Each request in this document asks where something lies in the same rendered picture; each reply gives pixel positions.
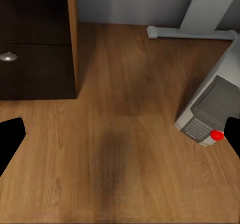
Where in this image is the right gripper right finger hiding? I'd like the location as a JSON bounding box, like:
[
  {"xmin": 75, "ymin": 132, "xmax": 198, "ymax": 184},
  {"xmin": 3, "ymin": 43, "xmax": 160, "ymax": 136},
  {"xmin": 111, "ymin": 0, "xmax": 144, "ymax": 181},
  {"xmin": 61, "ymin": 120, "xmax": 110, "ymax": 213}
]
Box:
[{"xmin": 224, "ymin": 117, "xmax": 240, "ymax": 157}]

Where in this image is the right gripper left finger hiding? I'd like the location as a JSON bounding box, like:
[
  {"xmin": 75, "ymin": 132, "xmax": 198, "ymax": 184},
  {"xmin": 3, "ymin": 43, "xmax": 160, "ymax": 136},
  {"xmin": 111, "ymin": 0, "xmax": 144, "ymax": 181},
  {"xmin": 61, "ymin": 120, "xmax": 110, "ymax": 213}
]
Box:
[{"xmin": 0, "ymin": 118, "xmax": 26, "ymax": 177}]

